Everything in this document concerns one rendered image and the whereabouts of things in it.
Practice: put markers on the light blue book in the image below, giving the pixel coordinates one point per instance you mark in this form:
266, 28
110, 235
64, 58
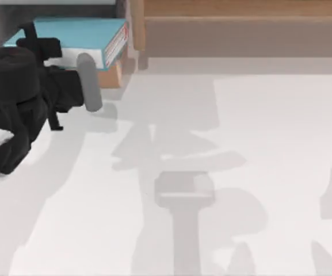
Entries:
79, 36

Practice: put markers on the orange brown box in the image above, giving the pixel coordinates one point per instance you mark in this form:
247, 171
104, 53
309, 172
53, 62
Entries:
110, 76

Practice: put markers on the wooden open shelf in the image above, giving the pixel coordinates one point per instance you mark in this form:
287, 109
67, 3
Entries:
240, 34

